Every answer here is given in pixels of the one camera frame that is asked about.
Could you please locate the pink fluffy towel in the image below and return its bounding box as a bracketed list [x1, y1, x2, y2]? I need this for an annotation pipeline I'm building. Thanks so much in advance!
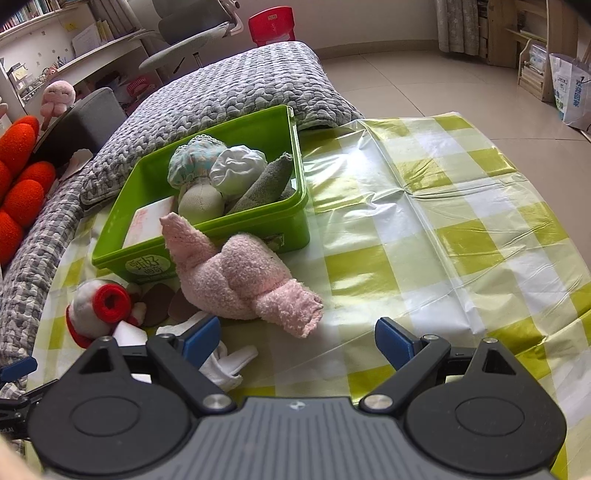
[160, 213, 322, 338]

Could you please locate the red white santa plush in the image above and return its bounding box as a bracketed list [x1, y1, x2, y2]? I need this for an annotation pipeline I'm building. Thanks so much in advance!
[65, 279, 146, 348]

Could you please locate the pink white sponge block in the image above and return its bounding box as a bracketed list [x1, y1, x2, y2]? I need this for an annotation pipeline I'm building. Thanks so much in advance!
[122, 196, 177, 248]

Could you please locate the doll with patterned bonnet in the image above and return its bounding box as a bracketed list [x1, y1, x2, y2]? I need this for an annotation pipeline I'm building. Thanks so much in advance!
[167, 134, 226, 225]

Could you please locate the grey knitted cloth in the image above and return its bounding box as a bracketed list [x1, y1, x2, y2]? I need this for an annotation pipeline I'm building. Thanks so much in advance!
[228, 152, 296, 214]

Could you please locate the white cloth bundle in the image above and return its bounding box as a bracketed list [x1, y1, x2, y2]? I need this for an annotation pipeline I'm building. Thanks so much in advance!
[209, 145, 267, 200]

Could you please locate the brown round coaster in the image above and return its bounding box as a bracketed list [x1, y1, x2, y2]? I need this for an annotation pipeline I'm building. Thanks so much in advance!
[168, 289, 200, 324]
[141, 283, 175, 328]

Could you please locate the grey quilted sofa cover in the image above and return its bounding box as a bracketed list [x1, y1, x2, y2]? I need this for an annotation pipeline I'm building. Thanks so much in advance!
[0, 174, 93, 365]

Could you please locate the green white checkered tablecloth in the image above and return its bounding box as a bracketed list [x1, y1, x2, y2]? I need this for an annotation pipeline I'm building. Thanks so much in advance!
[22, 111, 591, 480]

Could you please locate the green plastic bin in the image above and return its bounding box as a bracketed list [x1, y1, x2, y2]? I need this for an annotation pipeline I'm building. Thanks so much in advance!
[92, 105, 310, 283]

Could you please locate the orange carrot plush pillow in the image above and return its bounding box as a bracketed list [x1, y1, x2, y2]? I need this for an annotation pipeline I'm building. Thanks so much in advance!
[0, 115, 56, 267]

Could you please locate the white paper card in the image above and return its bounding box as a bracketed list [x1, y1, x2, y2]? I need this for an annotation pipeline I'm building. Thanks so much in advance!
[59, 148, 94, 182]

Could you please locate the grey quilted cushion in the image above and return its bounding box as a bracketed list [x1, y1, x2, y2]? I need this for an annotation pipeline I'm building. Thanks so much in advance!
[80, 41, 362, 206]

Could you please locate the pink plush toy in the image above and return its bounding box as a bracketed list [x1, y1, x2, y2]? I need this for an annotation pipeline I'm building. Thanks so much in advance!
[40, 80, 76, 131]

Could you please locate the grey office chair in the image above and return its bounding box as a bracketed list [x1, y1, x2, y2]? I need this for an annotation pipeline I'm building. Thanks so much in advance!
[138, 0, 243, 73]

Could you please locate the white paper shopping bag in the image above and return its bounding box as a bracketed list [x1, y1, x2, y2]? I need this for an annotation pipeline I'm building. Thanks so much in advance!
[549, 53, 590, 133]

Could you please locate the white desk with shelves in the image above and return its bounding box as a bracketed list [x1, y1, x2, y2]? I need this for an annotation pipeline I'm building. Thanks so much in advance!
[1, 1, 149, 121]

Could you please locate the red plastic chair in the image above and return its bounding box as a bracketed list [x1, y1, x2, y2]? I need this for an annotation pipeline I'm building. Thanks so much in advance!
[247, 6, 297, 47]

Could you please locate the beige curtain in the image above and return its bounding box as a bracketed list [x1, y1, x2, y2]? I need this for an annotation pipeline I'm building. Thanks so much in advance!
[435, 0, 480, 56]

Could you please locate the wooden shelf unit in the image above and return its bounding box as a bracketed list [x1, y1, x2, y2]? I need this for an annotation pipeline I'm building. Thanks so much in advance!
[478, 1, 590, 103]

